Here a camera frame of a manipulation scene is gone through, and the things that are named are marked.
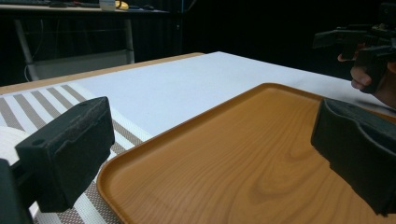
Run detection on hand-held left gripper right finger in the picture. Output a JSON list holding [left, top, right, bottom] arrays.
[[310, 97, 396, 217]]

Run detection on grey metal stand frame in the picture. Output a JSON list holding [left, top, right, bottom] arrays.
[[13, 18, 135, 82]]

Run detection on white box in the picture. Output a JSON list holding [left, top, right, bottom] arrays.
[[99, 0, 117, 12]]

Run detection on white table sheet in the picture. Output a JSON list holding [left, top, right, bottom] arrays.
[[74, 50, 396, 138]]

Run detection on background desk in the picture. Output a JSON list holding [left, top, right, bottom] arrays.
[[0, 0, 171, 15]]

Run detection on brown white striped placemat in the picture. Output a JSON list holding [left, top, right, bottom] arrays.
[[0, 83, 153, 224]]

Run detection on white round dish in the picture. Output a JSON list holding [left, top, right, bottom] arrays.
[[0, 125, 33, 166]]

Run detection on brown wood-grain tray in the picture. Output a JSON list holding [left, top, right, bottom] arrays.
[[96, 82, 396, 224]]

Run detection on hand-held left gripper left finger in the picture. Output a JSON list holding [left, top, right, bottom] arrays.
[[14, 96, 116, 214]]

